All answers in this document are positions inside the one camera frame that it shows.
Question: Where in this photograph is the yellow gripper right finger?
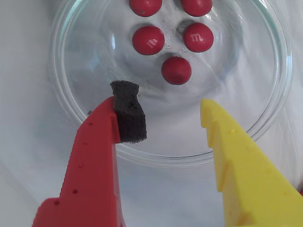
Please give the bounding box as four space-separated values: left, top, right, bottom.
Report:
200 98 303 227

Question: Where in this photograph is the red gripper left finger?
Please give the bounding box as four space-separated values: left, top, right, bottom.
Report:
32 80 148 227

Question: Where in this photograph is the red candy pill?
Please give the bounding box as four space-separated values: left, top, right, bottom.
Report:
180 0 213 17
182 22 214 53
132 25 166 56
129 0 163 17
161 56 192 86

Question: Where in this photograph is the white table cloth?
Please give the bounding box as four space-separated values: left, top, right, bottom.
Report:
0 0 303 227

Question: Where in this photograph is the glass bowl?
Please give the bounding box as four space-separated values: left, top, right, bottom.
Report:
47 0 294 167

